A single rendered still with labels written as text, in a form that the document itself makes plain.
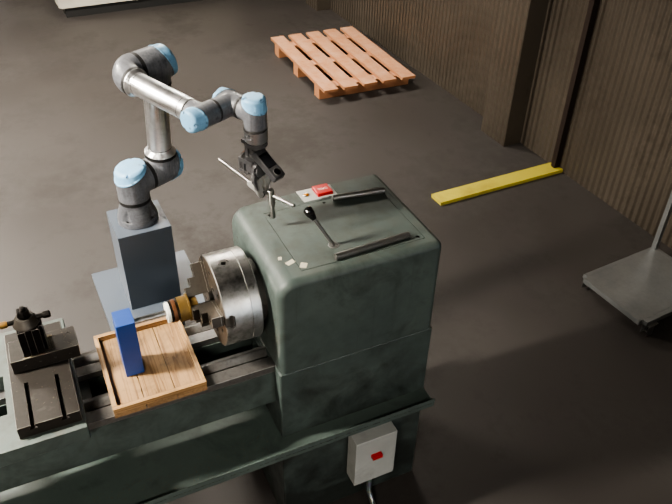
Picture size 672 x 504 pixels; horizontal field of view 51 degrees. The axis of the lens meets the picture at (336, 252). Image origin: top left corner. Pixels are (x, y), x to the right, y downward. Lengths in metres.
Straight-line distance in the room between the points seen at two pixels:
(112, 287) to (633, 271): 2.90
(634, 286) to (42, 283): 3.37
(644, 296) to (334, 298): 2.38
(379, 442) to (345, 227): 0.89
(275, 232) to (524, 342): 1.92
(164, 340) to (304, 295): 0.59
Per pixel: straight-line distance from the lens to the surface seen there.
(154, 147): 2.70
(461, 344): 3.86
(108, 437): 2.48
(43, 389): 2.41
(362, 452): 2.85
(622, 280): 4.37
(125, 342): 2.38
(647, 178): 4.95
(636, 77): 4.89
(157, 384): 2.44
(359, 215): 2.49
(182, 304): 2.36
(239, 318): 2.29
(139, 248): 2.77
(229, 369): 2.48
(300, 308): 2.27
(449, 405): 3.55
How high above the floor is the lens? 2.66
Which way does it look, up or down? 37 degrees down
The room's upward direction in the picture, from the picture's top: 2 degrees clockwise
